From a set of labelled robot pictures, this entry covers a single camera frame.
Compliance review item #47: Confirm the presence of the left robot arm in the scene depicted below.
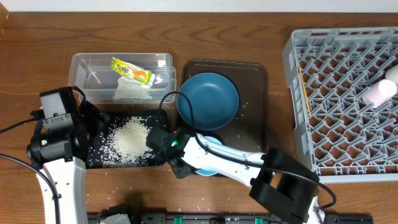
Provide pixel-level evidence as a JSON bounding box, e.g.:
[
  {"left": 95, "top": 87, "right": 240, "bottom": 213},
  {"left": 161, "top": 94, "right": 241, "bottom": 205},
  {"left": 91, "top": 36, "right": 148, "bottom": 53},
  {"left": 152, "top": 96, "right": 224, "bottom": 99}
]
[{"left": 27, "top": 86, "right": 109, "bottom": 223}]

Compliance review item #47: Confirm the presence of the pink plastic cup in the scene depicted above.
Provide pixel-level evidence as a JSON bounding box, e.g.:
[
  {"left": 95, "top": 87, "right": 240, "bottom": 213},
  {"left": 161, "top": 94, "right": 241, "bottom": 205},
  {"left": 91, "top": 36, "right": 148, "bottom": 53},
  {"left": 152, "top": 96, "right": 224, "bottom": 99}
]
[{"left": 362, "top": 79, "right": 397, "bottom": 108}]

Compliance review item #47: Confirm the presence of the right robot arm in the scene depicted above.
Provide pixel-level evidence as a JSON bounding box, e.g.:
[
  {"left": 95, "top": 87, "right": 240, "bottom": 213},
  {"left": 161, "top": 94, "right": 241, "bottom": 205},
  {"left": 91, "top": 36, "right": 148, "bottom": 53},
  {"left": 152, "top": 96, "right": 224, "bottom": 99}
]
[{"left": 146, "top": 128, "right": 325, "bottom": 223}]

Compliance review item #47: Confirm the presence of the blue plate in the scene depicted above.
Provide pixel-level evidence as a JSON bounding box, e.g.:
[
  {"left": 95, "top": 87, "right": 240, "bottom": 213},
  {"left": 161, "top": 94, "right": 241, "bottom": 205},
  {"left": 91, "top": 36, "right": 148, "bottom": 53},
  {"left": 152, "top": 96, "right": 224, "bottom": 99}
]
[{"left": 177, "top": 72, "right": 239, "bottom": 131}]

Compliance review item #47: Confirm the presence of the dark brown serving tray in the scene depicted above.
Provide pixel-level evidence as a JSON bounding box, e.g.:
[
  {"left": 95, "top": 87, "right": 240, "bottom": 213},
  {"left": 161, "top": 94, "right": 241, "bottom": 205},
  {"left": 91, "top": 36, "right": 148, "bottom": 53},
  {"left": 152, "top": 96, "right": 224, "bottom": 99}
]
[{"left": 178, "top": 60, "right": 268, "bottom": 152}]

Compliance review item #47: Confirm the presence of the grey dishwasher rack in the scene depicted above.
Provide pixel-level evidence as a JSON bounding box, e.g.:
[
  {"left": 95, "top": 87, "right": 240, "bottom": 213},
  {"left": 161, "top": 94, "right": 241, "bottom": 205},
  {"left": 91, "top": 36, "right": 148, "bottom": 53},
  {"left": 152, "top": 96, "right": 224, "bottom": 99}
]
[{"left": 282, "top": 27, "right": 397, "bottom": 184}]

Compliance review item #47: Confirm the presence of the yellow green snack wrapper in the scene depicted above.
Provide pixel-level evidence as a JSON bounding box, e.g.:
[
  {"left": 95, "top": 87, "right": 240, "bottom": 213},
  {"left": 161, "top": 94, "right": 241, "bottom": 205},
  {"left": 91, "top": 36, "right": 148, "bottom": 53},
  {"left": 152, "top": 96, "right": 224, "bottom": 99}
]
[{"left": 111, "top": 57, "right": 152, "bottom": 84}]

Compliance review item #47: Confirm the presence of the white paper napkin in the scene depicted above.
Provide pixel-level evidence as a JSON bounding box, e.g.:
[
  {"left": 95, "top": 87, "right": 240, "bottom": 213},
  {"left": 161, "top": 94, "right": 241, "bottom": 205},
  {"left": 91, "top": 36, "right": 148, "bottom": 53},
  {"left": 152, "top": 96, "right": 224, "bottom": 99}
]
[{"left": 113, "top": 77, "right": 155, "bottom": 100}]

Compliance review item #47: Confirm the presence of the wooden chopstick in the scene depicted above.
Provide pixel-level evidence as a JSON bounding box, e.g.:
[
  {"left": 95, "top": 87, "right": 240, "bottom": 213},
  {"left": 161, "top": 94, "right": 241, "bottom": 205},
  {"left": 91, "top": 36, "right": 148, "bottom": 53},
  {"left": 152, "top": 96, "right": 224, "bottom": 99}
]
[{"left": 298, "top": 64, "right": 312, "bottom": 118}]

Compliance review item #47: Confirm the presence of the pile of white rice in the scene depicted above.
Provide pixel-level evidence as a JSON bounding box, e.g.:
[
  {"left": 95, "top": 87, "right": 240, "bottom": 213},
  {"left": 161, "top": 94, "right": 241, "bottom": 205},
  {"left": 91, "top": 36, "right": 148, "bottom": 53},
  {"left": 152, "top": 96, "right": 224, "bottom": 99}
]
[{"left": 88, "top": 116, "right": 156, "bottom": 168}]

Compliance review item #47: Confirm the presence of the black rectangular bin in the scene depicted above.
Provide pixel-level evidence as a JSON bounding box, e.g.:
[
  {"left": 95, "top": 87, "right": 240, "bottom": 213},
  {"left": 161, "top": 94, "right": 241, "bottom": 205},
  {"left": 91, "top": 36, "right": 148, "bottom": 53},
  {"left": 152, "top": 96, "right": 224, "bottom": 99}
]
[{"left": 86, "top": 108, "right": 169, "bottom": 170}]

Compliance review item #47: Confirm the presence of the light blue rice bowl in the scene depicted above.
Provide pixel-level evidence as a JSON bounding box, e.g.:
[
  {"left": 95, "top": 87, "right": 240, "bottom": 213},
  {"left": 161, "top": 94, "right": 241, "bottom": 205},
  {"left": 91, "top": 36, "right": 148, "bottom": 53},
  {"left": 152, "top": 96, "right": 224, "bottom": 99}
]
[{"left": 195, "top": 136, "right": 223, "bottom": 176}]

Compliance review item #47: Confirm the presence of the light green plastic cup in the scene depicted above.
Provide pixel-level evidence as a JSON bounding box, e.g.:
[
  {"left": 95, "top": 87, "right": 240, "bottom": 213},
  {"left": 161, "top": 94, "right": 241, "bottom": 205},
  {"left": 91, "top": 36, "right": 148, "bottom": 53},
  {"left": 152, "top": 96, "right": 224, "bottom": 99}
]
[{"left": 385, "top": 65, "right": 398, "bottom": 85}]

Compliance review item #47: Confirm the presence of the clear plastic waste bin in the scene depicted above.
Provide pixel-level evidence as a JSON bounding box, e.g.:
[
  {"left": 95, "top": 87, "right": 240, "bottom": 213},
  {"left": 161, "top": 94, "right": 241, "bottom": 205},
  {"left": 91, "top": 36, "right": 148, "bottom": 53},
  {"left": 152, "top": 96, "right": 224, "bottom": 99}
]
[{"left": 68, "top": 53, "right": 177, "bottom": 104}]

